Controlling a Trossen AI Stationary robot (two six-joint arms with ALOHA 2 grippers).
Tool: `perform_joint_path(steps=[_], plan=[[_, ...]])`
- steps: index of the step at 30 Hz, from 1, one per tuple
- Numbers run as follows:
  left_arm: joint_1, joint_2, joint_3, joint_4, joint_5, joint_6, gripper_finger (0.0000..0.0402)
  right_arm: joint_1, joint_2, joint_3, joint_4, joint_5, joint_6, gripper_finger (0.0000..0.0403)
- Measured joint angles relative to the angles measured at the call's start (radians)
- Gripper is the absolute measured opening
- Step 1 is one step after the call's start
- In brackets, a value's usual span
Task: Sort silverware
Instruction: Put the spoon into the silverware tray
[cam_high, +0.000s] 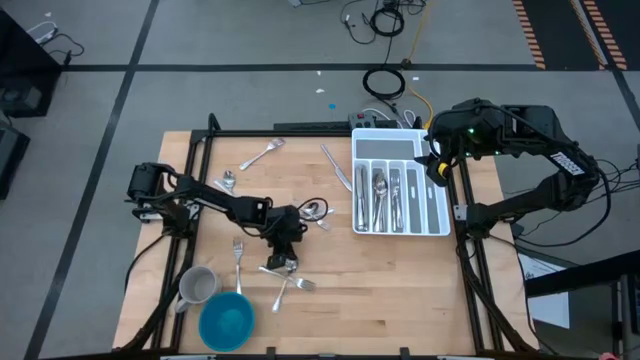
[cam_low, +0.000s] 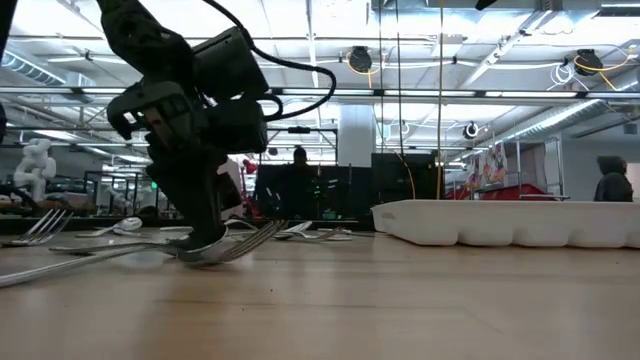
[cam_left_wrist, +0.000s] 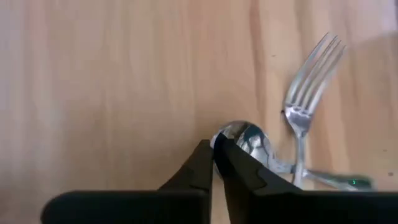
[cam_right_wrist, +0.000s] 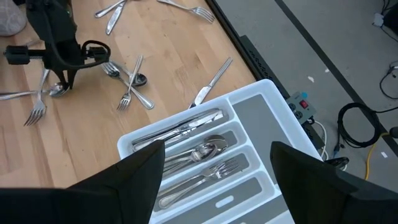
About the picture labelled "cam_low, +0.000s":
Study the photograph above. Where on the person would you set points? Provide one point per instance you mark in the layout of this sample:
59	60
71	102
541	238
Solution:
614	187
300	175

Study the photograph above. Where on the pile of silver cutlery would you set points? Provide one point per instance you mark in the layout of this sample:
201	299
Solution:
360	224

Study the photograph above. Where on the silver fork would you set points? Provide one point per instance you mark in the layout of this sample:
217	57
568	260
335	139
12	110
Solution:
205	257
22	240

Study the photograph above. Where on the grey ceiling vent duct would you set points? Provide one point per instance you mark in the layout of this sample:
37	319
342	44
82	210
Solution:
30	67

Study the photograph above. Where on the overhead light bar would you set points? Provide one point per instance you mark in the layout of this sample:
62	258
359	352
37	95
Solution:
400	93

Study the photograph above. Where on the colourful printed banner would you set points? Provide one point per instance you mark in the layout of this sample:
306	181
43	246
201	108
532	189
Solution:
492	167

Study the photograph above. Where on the black workstation desk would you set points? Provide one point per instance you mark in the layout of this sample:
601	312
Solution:
340	190

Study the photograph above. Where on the white plastic cutlery tray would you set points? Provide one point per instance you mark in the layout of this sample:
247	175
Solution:
500	222

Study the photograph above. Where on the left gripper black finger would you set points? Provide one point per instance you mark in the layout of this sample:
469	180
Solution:
231	195
195	200

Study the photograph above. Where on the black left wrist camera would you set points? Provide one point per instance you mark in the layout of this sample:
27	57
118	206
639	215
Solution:
240	127

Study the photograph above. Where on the silver ventilation duct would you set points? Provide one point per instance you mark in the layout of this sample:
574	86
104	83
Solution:
575	117

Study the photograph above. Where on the spoon and knife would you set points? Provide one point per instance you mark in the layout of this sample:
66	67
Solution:
332	234
175	229

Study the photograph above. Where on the black metal gantry frame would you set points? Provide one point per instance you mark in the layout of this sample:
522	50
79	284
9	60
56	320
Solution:
299	129

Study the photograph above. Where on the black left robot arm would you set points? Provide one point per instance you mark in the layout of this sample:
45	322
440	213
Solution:
145	35

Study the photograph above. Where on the white humanoid robot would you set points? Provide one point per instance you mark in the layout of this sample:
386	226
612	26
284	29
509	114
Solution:
37	167

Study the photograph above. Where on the red storage bin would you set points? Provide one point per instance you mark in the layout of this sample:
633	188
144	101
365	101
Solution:
510	192

